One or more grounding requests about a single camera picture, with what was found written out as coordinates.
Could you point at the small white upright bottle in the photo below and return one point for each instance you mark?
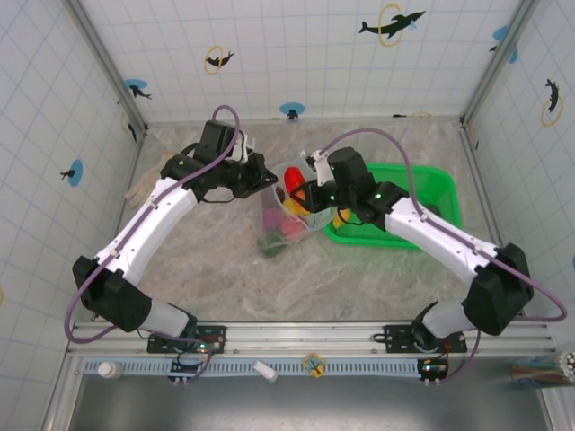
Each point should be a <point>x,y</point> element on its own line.
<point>108,369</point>

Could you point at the small white lying bottle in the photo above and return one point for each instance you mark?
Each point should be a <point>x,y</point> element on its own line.
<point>265,371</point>

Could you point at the maroon round toy fruit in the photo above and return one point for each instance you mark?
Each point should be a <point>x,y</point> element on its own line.
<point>279,194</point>

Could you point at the aluminium side floor rail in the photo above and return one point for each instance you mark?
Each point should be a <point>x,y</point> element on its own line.
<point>480,175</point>

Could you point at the round tree sticker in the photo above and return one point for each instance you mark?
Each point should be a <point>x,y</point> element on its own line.
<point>314,364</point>

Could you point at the controller circuit board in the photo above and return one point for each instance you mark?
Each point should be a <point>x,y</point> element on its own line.
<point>431,368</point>
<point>184,366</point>

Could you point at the red orange toy mango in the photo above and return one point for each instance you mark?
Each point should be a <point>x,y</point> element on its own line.
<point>294,177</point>

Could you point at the yellow orange toy pear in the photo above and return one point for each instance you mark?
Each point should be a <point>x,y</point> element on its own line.
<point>338,220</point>

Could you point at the colourful cylinder with white sticks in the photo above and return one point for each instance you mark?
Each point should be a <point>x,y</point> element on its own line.
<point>543,370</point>

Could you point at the magenta toy fruit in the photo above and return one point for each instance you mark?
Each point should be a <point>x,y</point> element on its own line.
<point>271,218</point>

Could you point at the dark green toy avocado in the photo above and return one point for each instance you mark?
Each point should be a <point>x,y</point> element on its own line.
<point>269,252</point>

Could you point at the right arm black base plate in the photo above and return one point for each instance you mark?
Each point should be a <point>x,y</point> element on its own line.
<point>397,334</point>

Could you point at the left controller circuit board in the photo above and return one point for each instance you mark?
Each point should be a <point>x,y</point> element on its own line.
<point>184,366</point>

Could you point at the yellow toy corn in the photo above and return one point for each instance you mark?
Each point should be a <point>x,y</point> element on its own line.
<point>294,207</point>

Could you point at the clear zip-top bag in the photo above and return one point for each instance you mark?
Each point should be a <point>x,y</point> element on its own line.
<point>319,218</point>

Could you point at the pink red toy fruit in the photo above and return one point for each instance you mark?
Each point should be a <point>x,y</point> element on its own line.
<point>292,227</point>

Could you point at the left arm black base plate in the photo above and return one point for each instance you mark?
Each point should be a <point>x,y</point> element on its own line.
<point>215,334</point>

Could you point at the green toy bell pepper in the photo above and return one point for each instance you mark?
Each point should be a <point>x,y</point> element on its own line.
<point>271,239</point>

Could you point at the blue circle fish sticker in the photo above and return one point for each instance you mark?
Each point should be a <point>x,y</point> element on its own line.
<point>137,85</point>
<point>75,173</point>
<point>292,109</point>

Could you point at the green plastic basket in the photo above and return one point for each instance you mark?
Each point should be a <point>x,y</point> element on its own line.
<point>431,184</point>

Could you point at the aluminium corner post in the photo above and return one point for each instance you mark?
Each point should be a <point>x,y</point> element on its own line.
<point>487,85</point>
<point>110,67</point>

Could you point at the white cotton glove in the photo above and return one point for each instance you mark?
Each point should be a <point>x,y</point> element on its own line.
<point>139,188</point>

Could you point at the right controller circuit board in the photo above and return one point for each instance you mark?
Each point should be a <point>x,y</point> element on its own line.
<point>431,368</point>

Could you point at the long aluminium mounting rail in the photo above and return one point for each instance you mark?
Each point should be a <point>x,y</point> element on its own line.
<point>305,334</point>

